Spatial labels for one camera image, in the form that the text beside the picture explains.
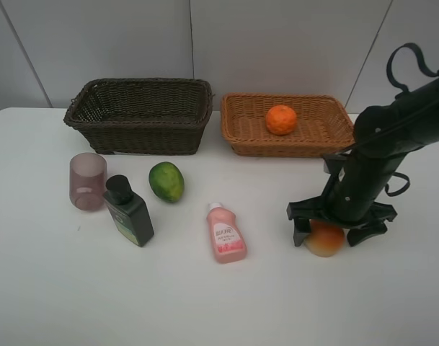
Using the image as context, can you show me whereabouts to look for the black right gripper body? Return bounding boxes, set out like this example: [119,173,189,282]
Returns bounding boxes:
[287,149,398,229]

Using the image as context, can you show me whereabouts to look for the dark green bottle black cap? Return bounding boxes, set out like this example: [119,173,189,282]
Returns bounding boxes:
[103,174,154,247]

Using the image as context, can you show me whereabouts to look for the dark brown wicker basket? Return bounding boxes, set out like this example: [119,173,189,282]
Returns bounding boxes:
[63,78,213,156]

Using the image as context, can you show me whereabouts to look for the red yellow peach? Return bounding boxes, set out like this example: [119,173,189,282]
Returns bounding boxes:
[303,219,345,257]

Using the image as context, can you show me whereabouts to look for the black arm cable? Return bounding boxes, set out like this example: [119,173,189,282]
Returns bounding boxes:
[348,42,439,198]

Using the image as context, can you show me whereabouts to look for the orange tangerine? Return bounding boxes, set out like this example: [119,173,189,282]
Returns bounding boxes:
[265,105,297,136]

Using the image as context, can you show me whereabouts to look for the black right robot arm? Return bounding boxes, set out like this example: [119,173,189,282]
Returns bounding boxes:
[287,71,439,247]

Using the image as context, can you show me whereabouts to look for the translucent purple plastic cup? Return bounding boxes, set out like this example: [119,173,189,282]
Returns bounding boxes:
[69,153,107,212]

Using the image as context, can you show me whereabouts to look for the green mango fruit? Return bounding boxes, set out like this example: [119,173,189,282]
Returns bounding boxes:
[148,161,185,203]

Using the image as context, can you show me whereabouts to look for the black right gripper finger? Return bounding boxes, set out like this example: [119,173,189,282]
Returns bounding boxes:
[347,221,387,247]
[293,218,312,247]

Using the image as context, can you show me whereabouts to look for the light brown wicker basket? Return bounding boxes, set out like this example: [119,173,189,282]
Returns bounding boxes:
[221,93,354,158]

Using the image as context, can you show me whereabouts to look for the pink bottle white cap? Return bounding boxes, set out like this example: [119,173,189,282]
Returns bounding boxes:
[206,202,247,264]

